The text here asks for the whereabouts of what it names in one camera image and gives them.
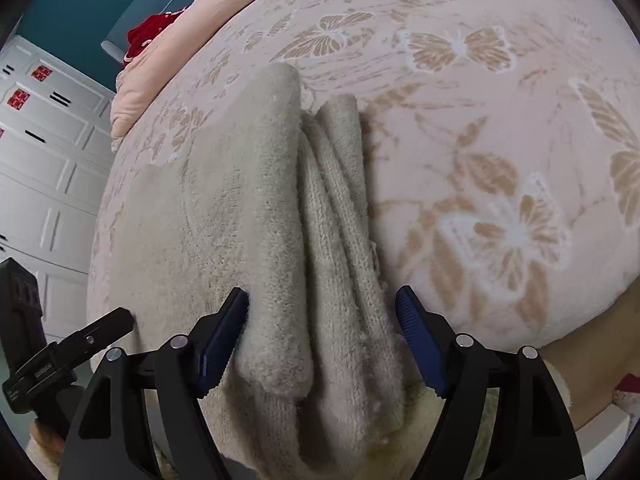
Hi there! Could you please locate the cream sweater with black hearts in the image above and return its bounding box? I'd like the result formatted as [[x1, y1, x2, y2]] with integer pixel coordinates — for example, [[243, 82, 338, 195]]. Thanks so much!
[[107, 64, 407, 479]]

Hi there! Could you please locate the person's left hand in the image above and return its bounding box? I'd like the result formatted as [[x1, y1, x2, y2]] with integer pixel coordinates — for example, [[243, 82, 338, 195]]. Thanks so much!
[[29, 418, 65, 455]]

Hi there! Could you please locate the red floral white box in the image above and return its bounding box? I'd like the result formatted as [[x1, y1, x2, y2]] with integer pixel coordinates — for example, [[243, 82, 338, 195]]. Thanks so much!
[[576, 374, 639, 479]]

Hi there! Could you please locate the white wardrobe with red stickers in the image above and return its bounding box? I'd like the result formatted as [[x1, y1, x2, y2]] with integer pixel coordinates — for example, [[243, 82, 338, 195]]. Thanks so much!
[[0, 35, 114, 340]]

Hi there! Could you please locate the pink butterfly pattern bedspread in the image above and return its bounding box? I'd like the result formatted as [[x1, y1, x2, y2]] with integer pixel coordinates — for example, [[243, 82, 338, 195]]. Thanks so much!
[[88, 0, 639, 348]]

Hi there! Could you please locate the teal upholstered headboard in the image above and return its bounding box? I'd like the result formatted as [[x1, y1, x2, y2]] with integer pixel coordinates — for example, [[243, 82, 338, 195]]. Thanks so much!
[[100, 0, 237, 64]]

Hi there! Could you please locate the red garment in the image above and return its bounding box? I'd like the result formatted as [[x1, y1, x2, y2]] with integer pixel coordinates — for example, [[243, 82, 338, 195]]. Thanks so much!
[[122, 8, 186, 66]]

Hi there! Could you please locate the pink folded duvet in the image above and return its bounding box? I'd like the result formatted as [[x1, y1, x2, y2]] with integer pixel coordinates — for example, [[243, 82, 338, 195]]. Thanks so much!
[[111, 0, 255, 152]]

